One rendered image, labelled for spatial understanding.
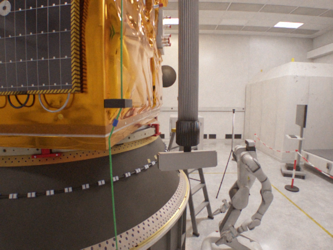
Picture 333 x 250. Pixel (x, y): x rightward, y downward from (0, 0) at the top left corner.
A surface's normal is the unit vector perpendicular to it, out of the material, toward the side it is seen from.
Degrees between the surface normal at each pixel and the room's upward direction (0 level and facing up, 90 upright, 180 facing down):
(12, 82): 90
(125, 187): 62
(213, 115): 90
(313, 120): 90
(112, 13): 87
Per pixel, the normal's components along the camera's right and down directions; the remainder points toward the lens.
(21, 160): 0.22, -0.36
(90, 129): -0.06, 0.12
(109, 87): 0.83, 0.08
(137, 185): 0.69, -0.40
